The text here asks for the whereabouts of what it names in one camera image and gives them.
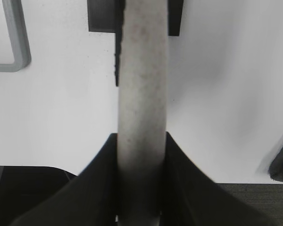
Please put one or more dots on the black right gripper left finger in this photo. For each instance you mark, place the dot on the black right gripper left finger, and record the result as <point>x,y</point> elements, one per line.
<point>87,200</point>

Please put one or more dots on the white grey-rimmed cutting board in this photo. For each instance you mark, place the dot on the white grey-rimmed cutting board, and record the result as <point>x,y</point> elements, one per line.
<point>18,36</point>

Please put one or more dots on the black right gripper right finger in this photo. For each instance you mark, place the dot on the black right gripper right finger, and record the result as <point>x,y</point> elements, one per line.
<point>190,198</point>

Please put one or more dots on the black knife stand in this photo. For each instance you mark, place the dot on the black knife stand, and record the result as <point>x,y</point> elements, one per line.
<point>107,16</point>

